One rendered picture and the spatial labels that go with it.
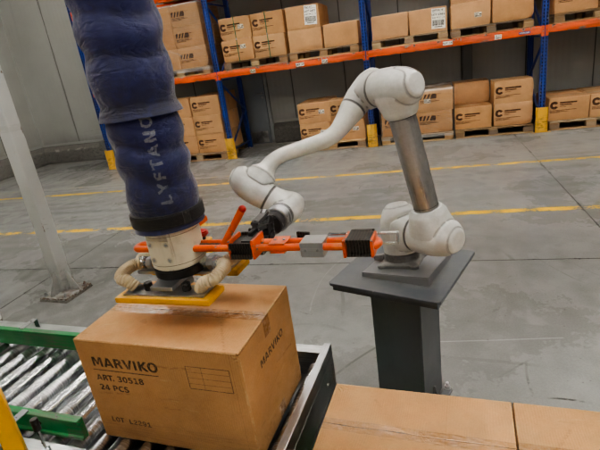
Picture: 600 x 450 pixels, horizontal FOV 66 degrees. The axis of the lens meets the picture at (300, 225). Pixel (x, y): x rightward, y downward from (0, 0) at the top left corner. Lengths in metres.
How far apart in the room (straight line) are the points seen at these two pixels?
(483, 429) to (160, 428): 1.03
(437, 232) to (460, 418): 0.66
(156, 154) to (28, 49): 11.74
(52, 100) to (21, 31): 1.58
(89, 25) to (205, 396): 1.07
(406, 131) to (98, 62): 1.02
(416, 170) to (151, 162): 0.95
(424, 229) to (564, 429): 0.78
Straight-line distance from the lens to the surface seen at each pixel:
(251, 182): 1.66
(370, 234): 1.28
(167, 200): 1.39
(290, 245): 1.32
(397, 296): 1.93
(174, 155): 1.39
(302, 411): 1.65
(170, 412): 1.65
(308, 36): 8.54
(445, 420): 1.69
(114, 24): 1.35
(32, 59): 13.02
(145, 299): 1.51
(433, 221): 1.85
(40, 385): 2.38
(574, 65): 10.00
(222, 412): 1.54
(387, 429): 1.66
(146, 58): 1.36
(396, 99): 1.69
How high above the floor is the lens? 1.70
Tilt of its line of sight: 20 degrees down
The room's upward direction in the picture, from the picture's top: 8 degrees counter-clockwise
